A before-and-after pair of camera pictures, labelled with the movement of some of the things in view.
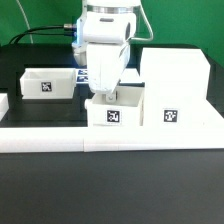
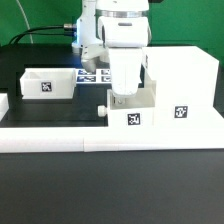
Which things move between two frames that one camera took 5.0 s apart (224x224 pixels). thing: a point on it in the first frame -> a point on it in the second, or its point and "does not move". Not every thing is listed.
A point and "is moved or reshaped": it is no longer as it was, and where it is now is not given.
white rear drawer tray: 48,83 does not move
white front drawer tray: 126,110 is moved or reshaped
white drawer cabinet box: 176,87 is moved or reshaped
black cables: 31,32 does not move
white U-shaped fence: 110,138 does not move
